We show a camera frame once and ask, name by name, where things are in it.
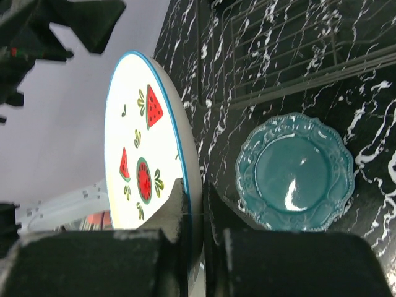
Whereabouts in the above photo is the pink object on floor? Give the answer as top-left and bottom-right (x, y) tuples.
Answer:
(87, 211), (111, 227)

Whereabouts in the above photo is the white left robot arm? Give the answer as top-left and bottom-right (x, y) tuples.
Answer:
(1, 1), (126, 233)

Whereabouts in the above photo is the white plate with red pattern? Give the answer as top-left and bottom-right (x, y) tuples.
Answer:
(104, 51), (202, 288)

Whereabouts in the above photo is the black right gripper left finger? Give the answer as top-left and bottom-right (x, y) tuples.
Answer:
(1, 179), (189, 296)

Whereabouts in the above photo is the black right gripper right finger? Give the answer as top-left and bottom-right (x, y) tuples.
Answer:
(204, 182), (391, 296)

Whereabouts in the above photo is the teal scalloped plate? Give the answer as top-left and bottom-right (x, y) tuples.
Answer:
(235, 113), (355, 231)

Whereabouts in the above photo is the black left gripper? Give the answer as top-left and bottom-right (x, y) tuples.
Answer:
(1, 0), (126, 108)

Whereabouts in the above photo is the wire dish rack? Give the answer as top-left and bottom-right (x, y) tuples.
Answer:
(197, 1), (395, 108)

